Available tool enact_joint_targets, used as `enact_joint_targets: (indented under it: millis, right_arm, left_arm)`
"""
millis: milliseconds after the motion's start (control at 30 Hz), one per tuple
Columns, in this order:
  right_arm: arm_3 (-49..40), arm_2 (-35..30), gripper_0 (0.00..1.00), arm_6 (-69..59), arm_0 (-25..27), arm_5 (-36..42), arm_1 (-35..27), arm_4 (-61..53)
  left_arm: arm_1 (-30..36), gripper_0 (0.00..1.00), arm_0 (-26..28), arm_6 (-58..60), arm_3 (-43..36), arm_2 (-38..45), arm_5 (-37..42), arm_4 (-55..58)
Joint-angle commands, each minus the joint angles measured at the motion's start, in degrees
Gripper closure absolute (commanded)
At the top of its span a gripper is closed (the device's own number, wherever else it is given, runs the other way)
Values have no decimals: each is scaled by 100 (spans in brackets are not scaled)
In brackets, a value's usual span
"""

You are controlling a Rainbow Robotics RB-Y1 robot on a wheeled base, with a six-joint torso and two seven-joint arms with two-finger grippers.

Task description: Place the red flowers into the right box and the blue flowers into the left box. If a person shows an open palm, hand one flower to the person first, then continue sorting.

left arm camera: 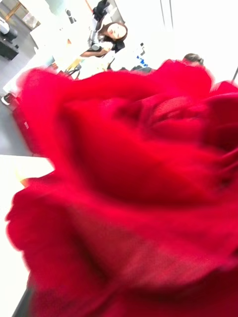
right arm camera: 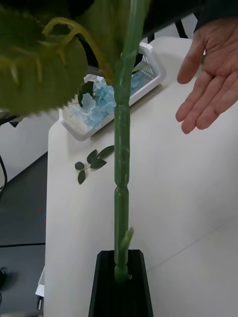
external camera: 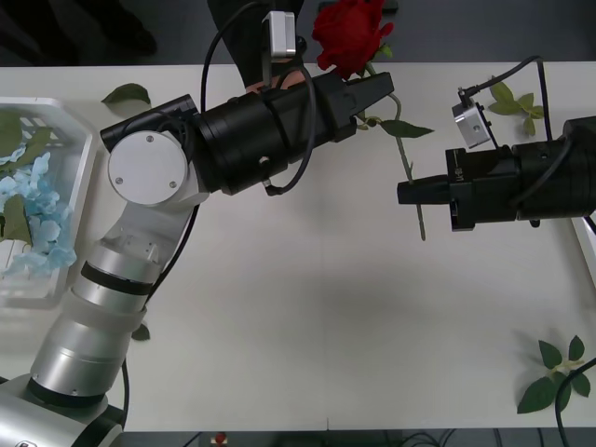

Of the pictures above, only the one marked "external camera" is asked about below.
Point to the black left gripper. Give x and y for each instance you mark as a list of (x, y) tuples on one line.
[(321, 112)]

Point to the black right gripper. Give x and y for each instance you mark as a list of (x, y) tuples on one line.
[(484, 186)]

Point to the red rose with stem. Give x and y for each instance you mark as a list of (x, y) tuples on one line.
[(349, 32)]

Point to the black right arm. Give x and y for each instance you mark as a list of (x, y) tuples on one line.
[(559, 172)]

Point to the silver and black left arm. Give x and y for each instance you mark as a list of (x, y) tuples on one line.
[(144, 167)]

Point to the person's hand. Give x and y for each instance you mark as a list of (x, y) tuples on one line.
[(288, 80)]

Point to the shallow white plastic box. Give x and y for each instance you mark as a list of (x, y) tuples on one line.
[(81, 153), (587, 242)]

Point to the loose dark green leaf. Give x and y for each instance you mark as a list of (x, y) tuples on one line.
[(125, 94)]

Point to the red button device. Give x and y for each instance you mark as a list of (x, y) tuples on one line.
[(220, 440)]

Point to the pale grey right wrist camera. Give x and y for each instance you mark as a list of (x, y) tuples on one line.
[(472, 125)]

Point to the pale grey wrist camera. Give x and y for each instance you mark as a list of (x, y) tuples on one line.
[(472, 125), (280, 32)]

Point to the pale grey left wrist camera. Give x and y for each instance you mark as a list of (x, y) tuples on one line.
[(280, 32)]

